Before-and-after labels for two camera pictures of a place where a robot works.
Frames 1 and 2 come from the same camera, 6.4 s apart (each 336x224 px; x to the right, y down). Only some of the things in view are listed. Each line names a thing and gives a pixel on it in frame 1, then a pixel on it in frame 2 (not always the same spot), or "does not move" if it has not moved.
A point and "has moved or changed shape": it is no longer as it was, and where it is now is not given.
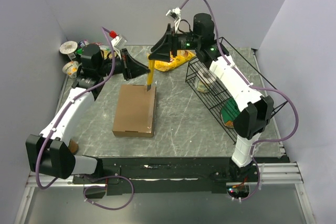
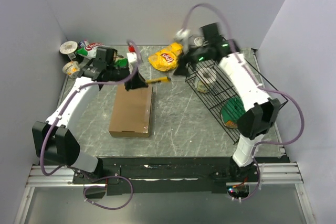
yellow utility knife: [150, 74] -> [160, 80]
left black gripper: [130, 68] -> [137, 81]
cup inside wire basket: [205, 80] does not move
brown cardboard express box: [135, 111] has moved or changed shape
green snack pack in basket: [229, 111] does not move
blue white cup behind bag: [83, 43] does not move
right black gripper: [161, 49] -> [181, 70]
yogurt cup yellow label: [71, 68] does not move
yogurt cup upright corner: [68, 47] does not move
